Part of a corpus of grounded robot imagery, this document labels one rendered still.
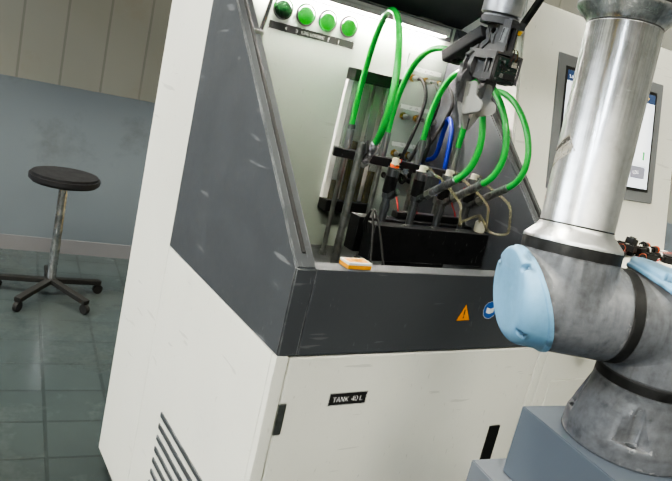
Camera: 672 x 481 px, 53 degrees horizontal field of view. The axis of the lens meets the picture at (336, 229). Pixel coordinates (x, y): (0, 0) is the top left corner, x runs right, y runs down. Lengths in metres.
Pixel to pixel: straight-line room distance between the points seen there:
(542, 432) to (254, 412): 0.53
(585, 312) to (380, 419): 0.65
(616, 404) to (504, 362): 0.66
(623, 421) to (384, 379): 0.55
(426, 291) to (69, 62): 2.85
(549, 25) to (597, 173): 1.08
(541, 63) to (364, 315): 0.88
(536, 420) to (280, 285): 0.47
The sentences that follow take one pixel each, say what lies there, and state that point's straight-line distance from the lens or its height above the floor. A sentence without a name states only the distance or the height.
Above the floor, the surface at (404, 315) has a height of 0.87.
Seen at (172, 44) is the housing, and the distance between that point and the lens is 1.79.
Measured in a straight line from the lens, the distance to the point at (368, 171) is 1.77.
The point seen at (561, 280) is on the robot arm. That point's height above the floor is 1.10.
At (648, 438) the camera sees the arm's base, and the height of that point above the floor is 0.94.
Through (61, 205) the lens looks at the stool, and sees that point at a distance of 3.25.
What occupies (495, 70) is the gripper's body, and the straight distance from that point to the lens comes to 1.30.
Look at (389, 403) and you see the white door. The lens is 1.36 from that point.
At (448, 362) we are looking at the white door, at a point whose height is 0.76.
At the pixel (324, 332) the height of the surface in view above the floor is 0.83.
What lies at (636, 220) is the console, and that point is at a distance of 2.14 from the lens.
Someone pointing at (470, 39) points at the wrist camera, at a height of 1.38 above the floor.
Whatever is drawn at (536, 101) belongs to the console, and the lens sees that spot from 1.80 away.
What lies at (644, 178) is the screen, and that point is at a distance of 2.16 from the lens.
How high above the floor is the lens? 1.26
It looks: 13 degrees down
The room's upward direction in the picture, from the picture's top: 13 degrees clockwise
